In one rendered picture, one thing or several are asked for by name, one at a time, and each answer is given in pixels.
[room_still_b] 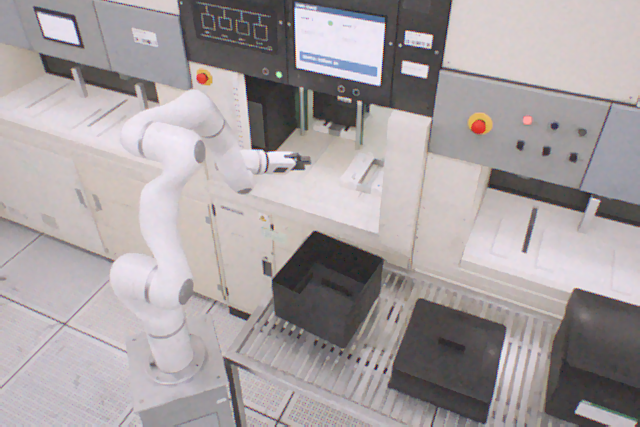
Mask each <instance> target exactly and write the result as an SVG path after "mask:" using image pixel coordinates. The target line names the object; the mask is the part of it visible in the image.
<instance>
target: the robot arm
mask: <svg viewBox="0 0 640 427"><path fill-rule="evenodd" d="M193 128H194V129H195V131H196V132H197V133H198V134H197V133H196V132H194V131H192V130H190V129H193ZM203 140H204V141H203ZM120 141H121V144H122V146H123V148H124V149H126V150H127V151H129V152H130V153H131V154H133V155H135V156H138V157H142V158H146V159H150V160H154V161H158V162H161V163H162V165H163V172H162V173H161V174H160V175H159V176H158V177H157V178H155V179H154V180H152V181H150V182H149V183H148V184H147V185H146V186H145V187H144V188H143V190H142V192H141V194H140V199H139V228H140V232H141V235H142V237H143V240H144V241H145V243H147V245H148V246H149V248H150V249H151V251H152V253H153V255H154V257H155V258H153V257H150V256H147V255H143V254H139V253H127V254H124V255H122V256H120V257H119V258H118V259H117V260H116V261H115V262H114V264H113V265H112V267H111V269H110V274H109V278H110V284H111V287H112V289H113V291H114V293H115V294H116V295H117V297H118V298H119V299H120V300H121V301H122V302H123V303H124V305H125V306H126V307H127V308H128V309H129V310H130V311H131V312H132V313H133V314H134V315H135V316H137V317H138V318H140V319H141V320H142V322H143V326H144V329H145V332H146V335H147V338H148V341H149V342H148V343H149V347H148V349H147V352H146V355H145V358H144V372H145V373H146V375H147V376H148V377H149V379H150V380H152V381H153V382H155V383H157V384H160V385H164V386H174V385H178V384H181V383H184V382H186V381H188V380H190V379H191V378H193V377H194V376H195V375H196V374H197V373H198V372H199V371H200V368H201V367H202V365H203V364H204V361H205V347H204V345H203V341H202V339H201V338H200V337H197V336H196V335H194V334H192V333H189V329H188V325H187V321H186V317H185V313H184V310H183V307H182V306H184V305H185V304H186V303H187V302H188V300H189V299H190V297H191V295H192V292H193V287H194V279H193V274H192V270H191V267H190V265H189V263H188V260H187V258H186V255H185V253H184V248H183V245H182V242H181V240H180V235H179V229H178V216H179V204H180V196H181V193H182V190H183V188H184V186H185V183H186V182H187V181H188V180H189V179H190V178H191V177H192V176H193V175H194V174H195V173H197V172H198V171H199V170H200V169H201V168H202V166H203V164H204V162H205V158H206V146H205V143H206V144H207V145H208V146H209V149H210V151H211V152H212V155H213V158H214V167H215V171H216V173H217V174H221V176H222V177H223V179H224V181H225V182H226V183H227V185H228V186H229V187H230V188H231V189H232V190H233V192H235V193H236V194H239V195H246V194H249V193H250V192H252V191H253V189H254V186H255V181H254V176H253V174H278V175H284V174H287V173H288V172H289V171H304V170H305V166H304V165H311V164H312V163H311V158H310V156H307V155H300V154H299V152H296V153H293V152H263V151H262V150H240V149H239V146H238V142H237V139H236V137H235V134H234V132H233V131H232V129H231V127H230V125H229V124H228V122H227V121H226V119H225V118H224V116H223V115H222V113H221V112H220V110H219V109H218V107H217V106H216V105H215V104H214V102H213V101H212V100H211V98H210V97H209V96H208V95H207V93H205V92H204V91H201V90H198V89H191V90H188V91H186V92H184V93H183V94H182V95H181V96H180V97H178V98H177V99H176V100H174V101H172V102H170V103H166V104H163V105H159V106H156V107H153V108H149V109H146V110H143V111H141V112H139V113H137V114H135V115H134V116H132V117H131V118H130V119H128V121H127V122H126V123H125V125H123V127H122V129H121V132H120ZM204 142H205V143H204ZM291 158H292V159H291ZM295 158H297V160H298V161H295Z"/></svg>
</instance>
